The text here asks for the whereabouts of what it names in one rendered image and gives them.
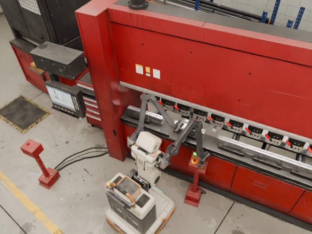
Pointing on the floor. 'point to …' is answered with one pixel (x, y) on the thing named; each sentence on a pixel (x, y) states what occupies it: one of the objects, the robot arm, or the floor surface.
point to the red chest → (91, 112)
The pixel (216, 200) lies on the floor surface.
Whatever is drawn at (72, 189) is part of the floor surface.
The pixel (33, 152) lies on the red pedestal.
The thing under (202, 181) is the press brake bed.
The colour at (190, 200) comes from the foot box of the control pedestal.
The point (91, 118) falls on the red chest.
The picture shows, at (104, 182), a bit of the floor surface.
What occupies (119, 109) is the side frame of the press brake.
